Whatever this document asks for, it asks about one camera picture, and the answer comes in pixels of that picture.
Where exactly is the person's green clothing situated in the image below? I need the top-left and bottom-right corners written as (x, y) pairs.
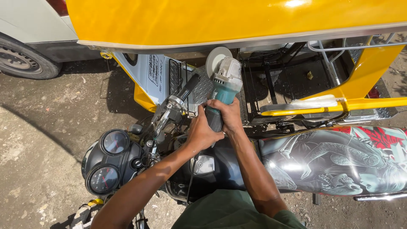
top-left (172, 189), bottom-right (308, 229)

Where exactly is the white car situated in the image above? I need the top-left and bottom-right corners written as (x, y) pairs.
top-left (0, 0), bottom-right (103, 63)

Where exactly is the round motorcycle gauge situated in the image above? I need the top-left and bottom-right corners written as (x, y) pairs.
top-left (100, 129), bottom-right (130, 156)
top-left (86, 164), bottom-right (121, 195)

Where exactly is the yellow sidecar body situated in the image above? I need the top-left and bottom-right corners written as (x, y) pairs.
top-left (110, 33), bottom-right (407, 126)

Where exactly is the grey concrete block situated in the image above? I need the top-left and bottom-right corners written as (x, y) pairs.
top-left (69, 204), bottom-right (94, 229)

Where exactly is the black motorcycle fuel tank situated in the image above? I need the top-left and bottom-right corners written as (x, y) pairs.
top-left (165, 134), bottom-right (262, 202)

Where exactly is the printed motorcycle seat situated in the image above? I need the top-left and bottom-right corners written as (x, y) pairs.
top-left (258, 125), bottom-right (407, 196)

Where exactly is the yellow sidecar roof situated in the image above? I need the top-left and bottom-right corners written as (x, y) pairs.
top-left (66, 0), bottom-right (407, 54)

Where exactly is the teal angle polisher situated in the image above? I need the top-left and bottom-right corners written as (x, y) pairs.
top-left (204, 47), bottom-right (244, 133)

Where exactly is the black handlebar grip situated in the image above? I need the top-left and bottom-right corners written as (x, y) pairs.
top-left (177, 73), bottom-right (202, 100)

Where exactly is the chrome fuel cap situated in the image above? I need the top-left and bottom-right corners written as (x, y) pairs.
top-left (190, 155), bottom-right (215, 176)

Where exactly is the person's left hand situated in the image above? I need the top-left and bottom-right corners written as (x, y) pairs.
top-left (185, 103), bottom-right (225, 156)

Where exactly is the black power cord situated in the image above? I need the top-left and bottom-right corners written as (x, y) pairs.
top-left (186, 152), bottom-right (201, 205)

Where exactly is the white printed sidecar panel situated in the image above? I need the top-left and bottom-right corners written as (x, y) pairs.
top-left (113, 52), bottom-right (174, 105)

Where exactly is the black car wheel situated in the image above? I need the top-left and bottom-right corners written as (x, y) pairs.
top-left (0, 32), bottom-right (63, 80)

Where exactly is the chrome sidecar rack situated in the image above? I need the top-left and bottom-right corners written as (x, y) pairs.
top-left (307, 33), bottom-right (407, 86)

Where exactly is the person's right hand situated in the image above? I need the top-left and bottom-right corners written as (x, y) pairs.
top-left (206, 98), bottom-right (245, 136)

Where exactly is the red tail light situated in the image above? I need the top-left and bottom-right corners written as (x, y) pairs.
top-left (46, 0), bottom-right (69, 17)

